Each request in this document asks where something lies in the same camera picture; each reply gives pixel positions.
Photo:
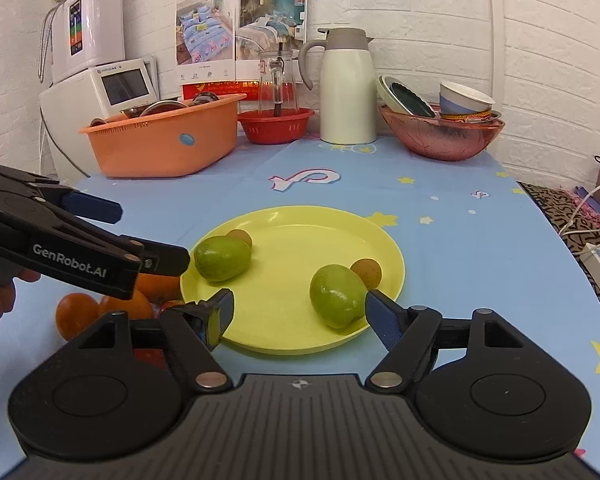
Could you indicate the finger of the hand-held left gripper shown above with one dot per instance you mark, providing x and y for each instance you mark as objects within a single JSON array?
[
  {"x": 165, "y": 261},
  {"x": 92, "y": 208}
]

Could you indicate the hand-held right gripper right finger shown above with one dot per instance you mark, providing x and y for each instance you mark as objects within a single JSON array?
[{"x": 382, "y": 322}]

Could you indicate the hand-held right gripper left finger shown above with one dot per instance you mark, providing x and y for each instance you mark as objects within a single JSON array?
[{"x": 221, "y": 317}]

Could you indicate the orange mandarin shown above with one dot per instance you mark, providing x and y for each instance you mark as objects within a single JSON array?
[
  {"x": 157, "y": 287},
  {"x": 127, "y": 306},
  {"x": 75, "y": 315}
]

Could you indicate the red plum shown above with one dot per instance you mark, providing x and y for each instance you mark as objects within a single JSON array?
[
  {"x": 170, "y": 305},
  {"x": 150, "y": 355}
]

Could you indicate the green jujube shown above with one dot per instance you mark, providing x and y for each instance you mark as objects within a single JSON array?
[
  {"x": 222, "y": 260},
  {"x": 335, "y": 295}
]

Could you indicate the yellow plate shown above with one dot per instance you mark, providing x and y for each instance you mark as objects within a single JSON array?
[{"x": 290, "y": 260}]

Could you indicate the brown longan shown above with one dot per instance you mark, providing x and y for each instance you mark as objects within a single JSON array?
[
  {"x": 367, "y": 270},
  {"x": 241, "y": 236}
]

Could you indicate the steel bowl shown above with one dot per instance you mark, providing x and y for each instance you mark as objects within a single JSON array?
[
  {"x": 97, "y": 122},
  {"x": 204, "y": 98},
  {"x": 155, "y": 107}
]

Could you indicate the white appliance with screen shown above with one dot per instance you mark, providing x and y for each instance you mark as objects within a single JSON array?
[{"x": 80, "y": 110}]

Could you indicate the orange plastic basket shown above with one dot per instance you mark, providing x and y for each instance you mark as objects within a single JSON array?
[{"x": 170, "y": 145}]

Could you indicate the blue printed tablecloth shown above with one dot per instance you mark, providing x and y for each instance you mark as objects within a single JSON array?
[{"x": 455, "y": 240}]

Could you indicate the red plastic basket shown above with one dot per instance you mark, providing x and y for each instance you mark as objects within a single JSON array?
[{"x": 275, "y": 127}]

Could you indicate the white water purifier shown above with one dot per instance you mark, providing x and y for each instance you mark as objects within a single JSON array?
[{"x": 100, "y": 25}]

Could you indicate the pink glass bowl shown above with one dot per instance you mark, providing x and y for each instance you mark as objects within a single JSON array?
[{"x": 440, "y": 137}]

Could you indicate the glass pitcher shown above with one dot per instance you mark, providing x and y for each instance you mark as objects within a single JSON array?
[{"x": 267, "y": 85}]

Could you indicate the black tan patterned cloth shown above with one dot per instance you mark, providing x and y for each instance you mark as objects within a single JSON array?
[{"x": 550, "y": 205}]

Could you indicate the red patterned bowl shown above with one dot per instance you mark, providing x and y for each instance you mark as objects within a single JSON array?
[{"x": 472, "y": 118}]

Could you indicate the white green-rimmed plate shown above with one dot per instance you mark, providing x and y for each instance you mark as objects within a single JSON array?
[{"x": 410, "y": 100}]

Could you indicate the white thermos jug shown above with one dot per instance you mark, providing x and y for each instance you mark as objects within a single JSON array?
[{"x": 347, "y": 95}]

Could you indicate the blue white bowl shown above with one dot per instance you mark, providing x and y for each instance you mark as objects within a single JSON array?
[{"x": 462, "y": 97}]

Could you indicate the wall poster calendar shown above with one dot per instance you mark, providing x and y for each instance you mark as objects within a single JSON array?
[{"x": 215, "y": 30}]

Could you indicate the white wall conduit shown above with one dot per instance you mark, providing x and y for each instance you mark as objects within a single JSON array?
[{"x": 492, "y": 35}]

